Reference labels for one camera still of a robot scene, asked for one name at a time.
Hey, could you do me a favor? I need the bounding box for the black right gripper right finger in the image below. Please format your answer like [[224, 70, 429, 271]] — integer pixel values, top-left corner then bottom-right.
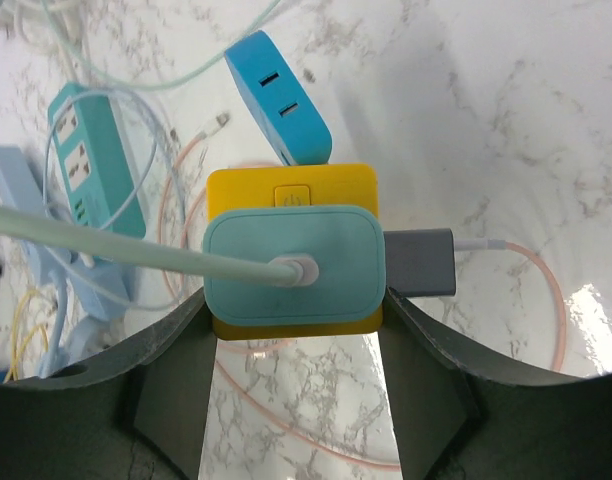
[[378, 291, 612, 479]]

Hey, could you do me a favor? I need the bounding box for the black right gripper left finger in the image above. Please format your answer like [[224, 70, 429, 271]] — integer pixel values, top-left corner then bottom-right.
[[0, 291, 216, 479]]

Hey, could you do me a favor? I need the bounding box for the light blue power strip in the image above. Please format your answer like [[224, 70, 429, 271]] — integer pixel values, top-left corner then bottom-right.
[[0, 145, 131, 380]]

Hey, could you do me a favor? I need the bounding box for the yellow charging cable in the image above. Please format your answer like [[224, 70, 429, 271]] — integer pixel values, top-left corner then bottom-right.
[[3, 288, 51, 384]]

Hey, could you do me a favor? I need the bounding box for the grey charger plug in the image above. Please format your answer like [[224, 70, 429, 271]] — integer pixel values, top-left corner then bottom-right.
[[384, 228, 456, 298]]

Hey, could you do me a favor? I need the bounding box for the light teal charger plug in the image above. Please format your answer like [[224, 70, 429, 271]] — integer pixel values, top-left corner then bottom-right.
[[202, 205, 386, 327]]

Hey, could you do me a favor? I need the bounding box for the yellow cube socket hub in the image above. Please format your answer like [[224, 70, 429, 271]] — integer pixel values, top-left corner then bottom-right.
[[202, 164, 386, 340]]

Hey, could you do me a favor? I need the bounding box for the teal power strip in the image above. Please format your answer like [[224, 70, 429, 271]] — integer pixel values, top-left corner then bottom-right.
[[48, 82, 146, 239]]

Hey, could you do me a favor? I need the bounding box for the blue plug adapter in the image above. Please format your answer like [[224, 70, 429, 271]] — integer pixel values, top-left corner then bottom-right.
[[224, 31, 332, 166]]

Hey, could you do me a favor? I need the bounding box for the light teal charging cable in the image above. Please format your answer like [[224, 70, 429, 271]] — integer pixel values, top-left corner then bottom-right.
[[0, 199, 320, 289]]

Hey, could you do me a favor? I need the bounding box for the pink thin cable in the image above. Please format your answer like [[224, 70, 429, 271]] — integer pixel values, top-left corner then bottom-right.
[[158, 112, 568, 471]]

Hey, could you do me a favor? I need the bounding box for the white power cord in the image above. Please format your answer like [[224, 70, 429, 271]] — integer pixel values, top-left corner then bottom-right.
[[0, 0, 92, 81]]

